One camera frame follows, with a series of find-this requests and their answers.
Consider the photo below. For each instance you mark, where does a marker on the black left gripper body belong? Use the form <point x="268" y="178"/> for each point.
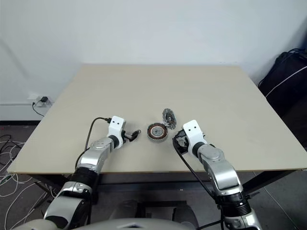
<point x="125" y="137"/>

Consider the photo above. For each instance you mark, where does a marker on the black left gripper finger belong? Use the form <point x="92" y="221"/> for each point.
<point x="133" y="137"/>
<point x="136" y="132"/>

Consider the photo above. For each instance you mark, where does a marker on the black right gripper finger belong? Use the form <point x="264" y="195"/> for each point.
<point x="180" y="131"/>
<point x="177" y="137"/>

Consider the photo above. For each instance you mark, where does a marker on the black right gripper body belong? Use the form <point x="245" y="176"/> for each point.
<point x="182" y="143"/>

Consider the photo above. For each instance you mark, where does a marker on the grey round disc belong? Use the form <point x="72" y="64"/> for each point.
<point x="169" y="118"/>

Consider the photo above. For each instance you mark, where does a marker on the black and white round object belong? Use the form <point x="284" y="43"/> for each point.
<point x="157" y="132"/>

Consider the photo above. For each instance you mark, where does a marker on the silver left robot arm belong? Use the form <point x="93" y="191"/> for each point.
<point x="93" y="158"/>

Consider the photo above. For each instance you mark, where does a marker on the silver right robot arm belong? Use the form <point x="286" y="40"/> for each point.
<point x="220" y="172"/>

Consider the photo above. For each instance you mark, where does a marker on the grey robot torso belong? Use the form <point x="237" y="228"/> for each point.
<point x="108" y="224"/>

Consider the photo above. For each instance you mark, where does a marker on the black power adapter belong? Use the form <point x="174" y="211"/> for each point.
<point x="44" y="99"/>

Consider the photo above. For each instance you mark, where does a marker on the black fabric bag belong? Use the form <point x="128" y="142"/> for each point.
<point x="287" y="64"/>

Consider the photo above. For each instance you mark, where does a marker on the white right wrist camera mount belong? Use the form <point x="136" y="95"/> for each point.
<point x="193" y="134"/>

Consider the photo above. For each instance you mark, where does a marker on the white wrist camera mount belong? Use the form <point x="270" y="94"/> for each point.
<point x="116" y="127"/>
<point x="193" y="134"/>

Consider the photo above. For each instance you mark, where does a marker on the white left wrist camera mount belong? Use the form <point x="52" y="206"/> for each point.
<point x="116" y="127"/>

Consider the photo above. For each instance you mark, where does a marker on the black metal table frame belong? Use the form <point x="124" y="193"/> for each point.
<point x="153" y="177"/>

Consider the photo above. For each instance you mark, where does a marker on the wall power outlet with plug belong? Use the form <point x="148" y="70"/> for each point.
<point x="49" y="100"/>

